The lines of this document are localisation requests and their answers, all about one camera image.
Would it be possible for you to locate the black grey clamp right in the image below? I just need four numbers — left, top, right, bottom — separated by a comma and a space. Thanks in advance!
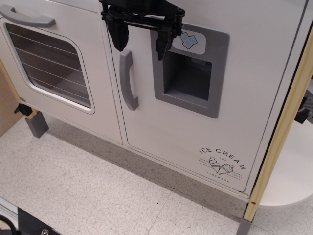
294, 97, 312, 124

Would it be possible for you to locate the white toy kitchen cabinet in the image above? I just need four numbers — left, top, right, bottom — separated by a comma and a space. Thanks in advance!
0, 0, 313, 200

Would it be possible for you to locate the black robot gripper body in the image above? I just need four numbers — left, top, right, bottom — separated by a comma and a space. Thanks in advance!
100, 0, 185, 32

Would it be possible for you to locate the aluminium rail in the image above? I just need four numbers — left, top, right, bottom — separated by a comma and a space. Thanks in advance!
0, 197, 18, 226

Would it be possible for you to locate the white round table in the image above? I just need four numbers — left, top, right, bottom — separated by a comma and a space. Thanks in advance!
259, 120, 313, 208

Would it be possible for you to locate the grey right cabinet foot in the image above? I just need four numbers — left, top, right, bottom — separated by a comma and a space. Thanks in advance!
236, 218, 252, 235

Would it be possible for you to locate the grey fridge door handle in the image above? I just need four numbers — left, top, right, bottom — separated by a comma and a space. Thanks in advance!
119, 49, 139, 111

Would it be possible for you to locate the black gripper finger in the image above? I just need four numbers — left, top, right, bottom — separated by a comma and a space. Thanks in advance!
156, 25, 181, 61
107, 15, 130, 52

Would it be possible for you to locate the white toy oven door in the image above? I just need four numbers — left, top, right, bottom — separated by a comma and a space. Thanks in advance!
0, 0, 122, 143

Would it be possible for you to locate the grey cabinet foot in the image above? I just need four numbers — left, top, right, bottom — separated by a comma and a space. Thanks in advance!
236, 218, 252, 235
25, 112, 49, 138

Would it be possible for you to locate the grey left cabinet foot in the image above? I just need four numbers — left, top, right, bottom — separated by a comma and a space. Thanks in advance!
25, 112, 49, 138

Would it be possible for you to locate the grey oven door handle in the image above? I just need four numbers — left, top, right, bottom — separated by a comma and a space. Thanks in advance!
0, 4, 56, 28

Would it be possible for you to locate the light wooden side post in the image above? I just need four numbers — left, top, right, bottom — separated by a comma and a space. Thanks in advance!
243, 32, 313, 222

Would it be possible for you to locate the white toy fridge door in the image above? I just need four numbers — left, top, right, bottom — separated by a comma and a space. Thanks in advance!
102, 0, 313, 198

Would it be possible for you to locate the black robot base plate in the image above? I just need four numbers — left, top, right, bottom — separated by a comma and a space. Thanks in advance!
18, 207, 61, 235

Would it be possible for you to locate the grey ice dispenser panel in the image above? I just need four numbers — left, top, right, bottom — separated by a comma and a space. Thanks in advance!
152, 23, 230, 118

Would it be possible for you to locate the black clamp knob left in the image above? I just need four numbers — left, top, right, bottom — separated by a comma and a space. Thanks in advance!
14, 103, 33, 116

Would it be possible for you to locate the light wooden board left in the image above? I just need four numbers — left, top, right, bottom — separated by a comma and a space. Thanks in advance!
0, 61, 22, 137

